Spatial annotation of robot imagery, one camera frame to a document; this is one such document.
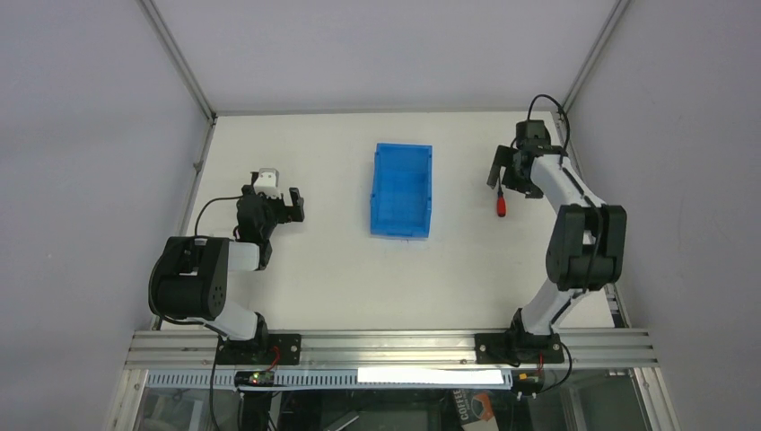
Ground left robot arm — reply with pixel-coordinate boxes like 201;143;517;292
148;168;304;347

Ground black cable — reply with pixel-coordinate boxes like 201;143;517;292
193;197;244;238
526;93;572;157

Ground right black cable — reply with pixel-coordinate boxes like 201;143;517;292
526;93;572;157

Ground white slotted cable duct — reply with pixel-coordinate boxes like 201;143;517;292
146;366;512;391

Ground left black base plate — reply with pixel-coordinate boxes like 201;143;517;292
215;333;302;366

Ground blue plastic bin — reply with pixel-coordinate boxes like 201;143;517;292
370;143;433;239

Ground aluminium mounting rail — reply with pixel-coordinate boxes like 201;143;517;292
125;328;659;370

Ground left black cable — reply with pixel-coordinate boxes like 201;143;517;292
193;197;244;238

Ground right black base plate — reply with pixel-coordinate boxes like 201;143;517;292
474;331;564;366

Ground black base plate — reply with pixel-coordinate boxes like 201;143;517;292
215;333;302;366
474;331;564;366

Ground coffee labelled box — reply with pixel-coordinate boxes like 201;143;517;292
452;389;494;425

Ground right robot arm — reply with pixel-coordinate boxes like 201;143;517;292
486;119;627;353

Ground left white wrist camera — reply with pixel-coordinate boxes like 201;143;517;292
252;168;282;199

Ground red handled screwdriver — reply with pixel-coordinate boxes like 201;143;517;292
495;186;507;217

